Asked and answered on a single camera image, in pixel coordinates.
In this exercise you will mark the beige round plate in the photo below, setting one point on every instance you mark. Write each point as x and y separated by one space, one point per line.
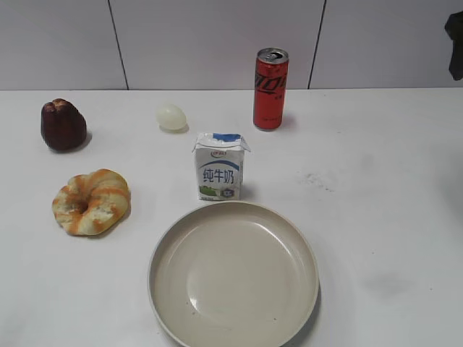
233 274

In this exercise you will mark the twisted ring bread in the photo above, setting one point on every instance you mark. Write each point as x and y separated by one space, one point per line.
90 204

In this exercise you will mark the white egg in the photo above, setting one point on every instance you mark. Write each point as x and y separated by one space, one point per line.
171 118

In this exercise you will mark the red soda can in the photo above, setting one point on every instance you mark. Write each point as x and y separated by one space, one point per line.
271 69

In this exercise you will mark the white blue milk carton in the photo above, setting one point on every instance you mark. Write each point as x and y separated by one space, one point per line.
219 160

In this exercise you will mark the dark gripper at edge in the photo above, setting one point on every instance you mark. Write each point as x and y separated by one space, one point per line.
453 28

